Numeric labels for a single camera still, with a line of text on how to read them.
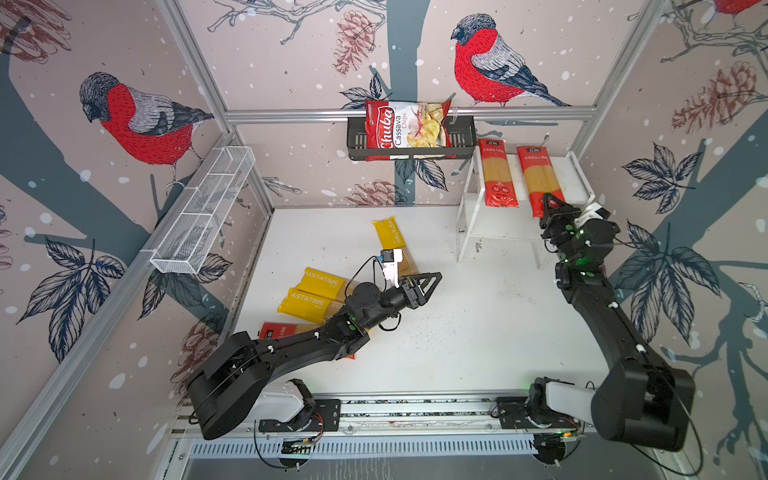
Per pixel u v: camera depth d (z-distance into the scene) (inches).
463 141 37.2
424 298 25.1
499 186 30.0
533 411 26.7
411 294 24.9
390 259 26.4
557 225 27.0
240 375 16.4
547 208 27.5
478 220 33.7
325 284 38.4
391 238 42.9
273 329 33.7
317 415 28.6
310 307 36.0
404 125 34.5
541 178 30.8
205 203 31.5
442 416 29.3
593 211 27.1
